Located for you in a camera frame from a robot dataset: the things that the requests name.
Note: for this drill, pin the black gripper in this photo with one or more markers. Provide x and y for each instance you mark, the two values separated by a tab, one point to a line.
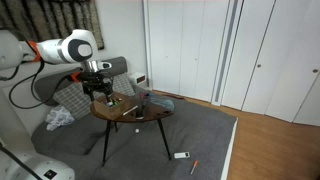
97	83

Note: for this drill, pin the brown cardboard box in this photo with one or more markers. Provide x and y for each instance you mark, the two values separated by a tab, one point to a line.
113	111

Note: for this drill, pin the small white item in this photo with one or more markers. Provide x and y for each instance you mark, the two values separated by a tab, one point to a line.
109	104

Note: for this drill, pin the green marker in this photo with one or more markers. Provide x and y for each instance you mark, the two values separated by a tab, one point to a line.
116	102

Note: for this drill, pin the white marker pen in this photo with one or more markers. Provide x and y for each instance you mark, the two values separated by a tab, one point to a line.
130	110

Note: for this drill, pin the small white nightstand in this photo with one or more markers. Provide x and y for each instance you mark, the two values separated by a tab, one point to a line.
137	79

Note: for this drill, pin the black pen cup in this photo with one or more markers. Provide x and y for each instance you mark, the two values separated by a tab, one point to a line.
140	112

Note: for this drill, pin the white crumpled plastic bag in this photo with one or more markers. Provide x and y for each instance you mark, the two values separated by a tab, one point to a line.
60	117

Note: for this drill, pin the small white ball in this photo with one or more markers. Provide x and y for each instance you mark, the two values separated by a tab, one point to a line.
137	131

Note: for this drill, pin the round dark wooden side table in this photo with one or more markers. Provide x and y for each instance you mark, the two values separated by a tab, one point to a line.
150	115

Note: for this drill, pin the plain white closet doors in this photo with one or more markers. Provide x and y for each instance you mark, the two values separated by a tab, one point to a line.
186	46

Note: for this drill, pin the white remote control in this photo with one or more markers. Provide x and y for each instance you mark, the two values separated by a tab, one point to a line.
182	155

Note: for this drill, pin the white bifold door with knob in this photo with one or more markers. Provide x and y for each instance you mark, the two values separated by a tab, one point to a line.
300	50
256	40

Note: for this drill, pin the shaggy striped wall hanging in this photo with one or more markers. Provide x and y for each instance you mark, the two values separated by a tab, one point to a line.
50	18

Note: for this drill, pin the grey vertical wall trim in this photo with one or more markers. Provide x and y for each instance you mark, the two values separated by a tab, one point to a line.
226	50

